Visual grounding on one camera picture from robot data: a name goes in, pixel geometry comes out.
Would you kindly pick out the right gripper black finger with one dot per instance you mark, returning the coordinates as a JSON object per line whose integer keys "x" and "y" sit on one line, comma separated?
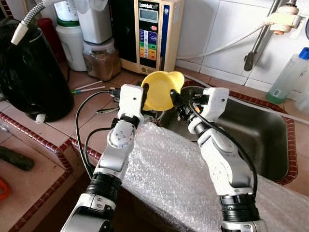
{"x": 176, "y": 98}

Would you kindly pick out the yellow plastic bowl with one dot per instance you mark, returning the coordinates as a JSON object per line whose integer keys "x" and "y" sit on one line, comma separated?
{"x": 161, "y": 89}

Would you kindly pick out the metal spoon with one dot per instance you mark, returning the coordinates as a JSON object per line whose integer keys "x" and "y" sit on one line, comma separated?
{"x": 107, "y": 110}

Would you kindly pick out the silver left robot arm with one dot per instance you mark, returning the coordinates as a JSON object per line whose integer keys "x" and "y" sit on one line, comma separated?
{"x": 113, "y": 154}

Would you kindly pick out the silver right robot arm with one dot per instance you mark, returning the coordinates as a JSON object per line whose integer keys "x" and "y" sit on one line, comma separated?
{"x": 227, "y": 164}

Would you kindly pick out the clear jar brown powder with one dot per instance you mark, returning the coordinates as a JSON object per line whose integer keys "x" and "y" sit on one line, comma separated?
{"x": 101, "y": 65}

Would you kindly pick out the white stick green tip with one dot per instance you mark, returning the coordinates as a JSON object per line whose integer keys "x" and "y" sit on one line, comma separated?
{"x": 88, "y": 85}
{"x": 88, "y": 89}

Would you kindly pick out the beige water ionizer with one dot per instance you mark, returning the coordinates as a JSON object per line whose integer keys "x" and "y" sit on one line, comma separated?
{"x": 159, "y": 38}

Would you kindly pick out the clear bubble wrap sheet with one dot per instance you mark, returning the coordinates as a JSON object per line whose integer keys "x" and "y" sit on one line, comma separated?
{"x": 169, "y": 179}

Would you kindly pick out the stainless steel sink basin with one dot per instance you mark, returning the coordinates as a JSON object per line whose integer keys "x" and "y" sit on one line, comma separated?
{"x": 260, "y": 140}

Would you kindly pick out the white jar green lid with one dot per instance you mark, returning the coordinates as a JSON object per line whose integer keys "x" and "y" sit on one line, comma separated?
{"x": 71, "y": 48}

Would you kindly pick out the clear soap bottle blue cap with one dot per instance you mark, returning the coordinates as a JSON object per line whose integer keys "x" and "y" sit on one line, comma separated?
{"x": 287, "y": 77}

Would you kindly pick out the clear plastic cup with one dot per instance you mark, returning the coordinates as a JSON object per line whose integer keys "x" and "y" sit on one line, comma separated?
{"x": 301, "y": 101}

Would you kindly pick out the black kettle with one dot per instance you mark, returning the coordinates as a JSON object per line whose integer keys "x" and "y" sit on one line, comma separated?
{"x": 34, "y": 72}

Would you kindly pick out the red container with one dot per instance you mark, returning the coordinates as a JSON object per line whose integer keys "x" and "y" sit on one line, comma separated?
{"x": 48, "y": 34}

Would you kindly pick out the white labelled bottle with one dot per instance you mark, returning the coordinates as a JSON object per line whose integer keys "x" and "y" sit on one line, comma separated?
{"x": 66, "y": 9}

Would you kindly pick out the beige tap diverter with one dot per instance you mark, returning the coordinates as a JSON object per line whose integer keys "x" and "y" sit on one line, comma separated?
{"x": 282, "y": 19}

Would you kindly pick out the dark green cucumber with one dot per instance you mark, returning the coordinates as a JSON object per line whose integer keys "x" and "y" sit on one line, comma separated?
{"x": 17, "y": 158}

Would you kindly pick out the orange plastic hanger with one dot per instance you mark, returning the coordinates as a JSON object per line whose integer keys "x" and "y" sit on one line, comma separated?
{"x": 4, "y": 189}

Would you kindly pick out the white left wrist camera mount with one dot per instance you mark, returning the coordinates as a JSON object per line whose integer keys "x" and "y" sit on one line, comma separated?
{"x": 130, "y": 101}

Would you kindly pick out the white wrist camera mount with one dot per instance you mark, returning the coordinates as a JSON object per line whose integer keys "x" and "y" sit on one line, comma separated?
{"x": 130, "y": 101}
{"x": 215, "y": 101}

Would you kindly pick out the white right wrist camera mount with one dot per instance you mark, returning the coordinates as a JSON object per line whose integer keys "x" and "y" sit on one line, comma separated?
{"x": 215, "y": 101}

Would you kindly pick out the chrome wall tap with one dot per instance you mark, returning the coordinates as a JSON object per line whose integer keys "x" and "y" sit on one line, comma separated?
{"x": 256, "y": 53}

